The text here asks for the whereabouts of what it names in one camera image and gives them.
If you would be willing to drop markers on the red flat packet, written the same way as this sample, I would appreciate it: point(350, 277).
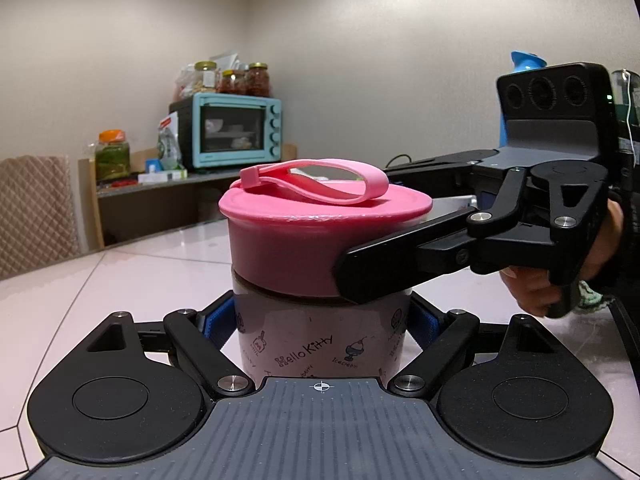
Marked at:
point(117, 183)

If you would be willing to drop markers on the glass jar gold lid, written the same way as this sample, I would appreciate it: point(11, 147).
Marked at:
point(206, 79)

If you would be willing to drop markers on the beige quilted chair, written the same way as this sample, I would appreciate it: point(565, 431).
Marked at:
point(35, 215)

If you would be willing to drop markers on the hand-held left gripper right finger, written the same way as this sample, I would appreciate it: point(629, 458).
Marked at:
point(425, 325)

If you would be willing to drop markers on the green fuzzy cloth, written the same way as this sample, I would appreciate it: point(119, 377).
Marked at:
point(597, 297)

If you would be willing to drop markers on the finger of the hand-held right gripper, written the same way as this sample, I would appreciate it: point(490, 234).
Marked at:
point(435, 172)
point(390, 265)

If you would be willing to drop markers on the teal toaster oven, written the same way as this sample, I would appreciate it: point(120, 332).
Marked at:
point(230, 130)

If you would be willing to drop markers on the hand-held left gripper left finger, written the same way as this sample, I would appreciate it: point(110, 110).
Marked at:
point(215, 322)

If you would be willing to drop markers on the wooden shelf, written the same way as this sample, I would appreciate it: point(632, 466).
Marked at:
point(150, 205)

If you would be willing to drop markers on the red green snack bag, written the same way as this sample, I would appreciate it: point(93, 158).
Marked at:
point(169, 145)

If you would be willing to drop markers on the clear plastic bag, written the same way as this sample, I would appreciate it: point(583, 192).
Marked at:
point(185, 82)

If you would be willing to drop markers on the white paper packet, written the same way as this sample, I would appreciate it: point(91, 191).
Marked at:
point(227, 61)

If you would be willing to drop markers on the person's right hand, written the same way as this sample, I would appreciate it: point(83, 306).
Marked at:
point(530, 292)

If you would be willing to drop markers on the flat white box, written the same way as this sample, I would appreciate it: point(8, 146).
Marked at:
point(162, 176)

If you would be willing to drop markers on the blue thermos flask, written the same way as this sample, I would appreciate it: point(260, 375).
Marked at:
point(525, 62)

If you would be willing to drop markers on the pink bottle cap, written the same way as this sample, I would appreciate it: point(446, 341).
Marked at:
point(285, 245)

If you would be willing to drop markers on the green pickle jar orange lid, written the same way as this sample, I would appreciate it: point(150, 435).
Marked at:
point(112, 157)

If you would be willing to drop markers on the small red-filled glass jar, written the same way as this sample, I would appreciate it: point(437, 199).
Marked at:
point(233, 83)

